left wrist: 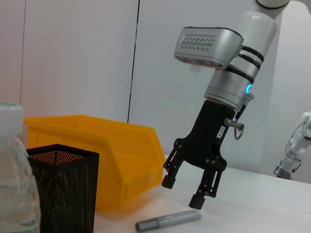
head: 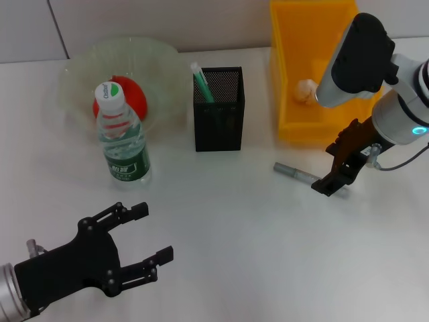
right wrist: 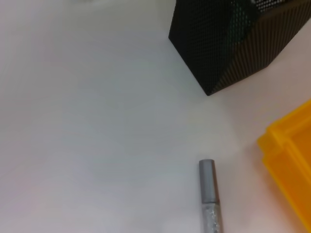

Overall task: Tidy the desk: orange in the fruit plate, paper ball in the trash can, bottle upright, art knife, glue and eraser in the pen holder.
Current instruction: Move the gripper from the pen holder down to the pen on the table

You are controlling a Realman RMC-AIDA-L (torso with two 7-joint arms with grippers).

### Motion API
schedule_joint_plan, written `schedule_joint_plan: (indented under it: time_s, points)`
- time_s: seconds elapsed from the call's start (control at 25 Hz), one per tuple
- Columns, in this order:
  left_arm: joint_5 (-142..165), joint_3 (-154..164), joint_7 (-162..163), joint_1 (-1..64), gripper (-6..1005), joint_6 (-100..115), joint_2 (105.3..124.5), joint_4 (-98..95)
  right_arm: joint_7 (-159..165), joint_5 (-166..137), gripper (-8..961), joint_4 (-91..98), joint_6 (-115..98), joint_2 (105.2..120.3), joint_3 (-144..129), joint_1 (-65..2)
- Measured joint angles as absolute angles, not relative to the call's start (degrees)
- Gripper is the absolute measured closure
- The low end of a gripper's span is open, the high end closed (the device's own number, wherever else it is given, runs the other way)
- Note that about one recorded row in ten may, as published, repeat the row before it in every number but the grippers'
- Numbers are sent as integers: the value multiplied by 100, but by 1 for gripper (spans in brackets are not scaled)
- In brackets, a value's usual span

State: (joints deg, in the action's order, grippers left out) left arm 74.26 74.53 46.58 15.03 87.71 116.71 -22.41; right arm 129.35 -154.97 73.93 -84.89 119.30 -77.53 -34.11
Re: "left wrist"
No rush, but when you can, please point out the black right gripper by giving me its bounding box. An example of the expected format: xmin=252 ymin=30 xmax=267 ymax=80
xmin=162 ymin=99 xmax=228 ymax=211

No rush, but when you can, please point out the clear bottle green label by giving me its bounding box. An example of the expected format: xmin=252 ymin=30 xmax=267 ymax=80
xmin=0 ymin=103 xmax=41 ymax=233

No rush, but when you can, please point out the silver marker pen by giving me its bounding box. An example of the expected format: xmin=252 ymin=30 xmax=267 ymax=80
xmin=135 ymin=210 xmax=203 ymax=231

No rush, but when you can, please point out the black mesh pen holder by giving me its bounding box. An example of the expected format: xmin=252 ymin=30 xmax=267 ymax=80
xmin=26 ymin=143 xmax=100 ymax=233

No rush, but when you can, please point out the yellow plastic bin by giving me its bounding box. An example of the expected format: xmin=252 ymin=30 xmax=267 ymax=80
xmin=24 ymin=115 xmax=165 ymax=214

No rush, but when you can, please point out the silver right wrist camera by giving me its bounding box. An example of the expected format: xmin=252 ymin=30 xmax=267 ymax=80
xmin=173 ymin=26 xmax=244 ymax=70

